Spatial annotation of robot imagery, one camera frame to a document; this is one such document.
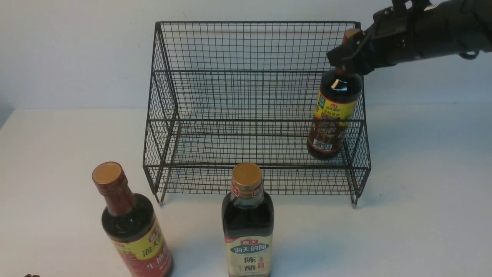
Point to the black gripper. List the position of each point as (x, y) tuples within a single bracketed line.
[(387, 42)]

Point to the soy sauce bottle yellow label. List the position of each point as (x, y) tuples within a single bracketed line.
[(335, 105)]

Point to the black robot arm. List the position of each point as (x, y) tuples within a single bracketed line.
[(452, 27)]

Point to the vinegar bottle cream label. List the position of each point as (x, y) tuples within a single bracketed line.
[(248, 222)]

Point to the soy sauce bottle red label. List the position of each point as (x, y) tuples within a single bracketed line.
[(130, 222)]

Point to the black wire mesh rack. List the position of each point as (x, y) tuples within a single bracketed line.
[(226, 92)]

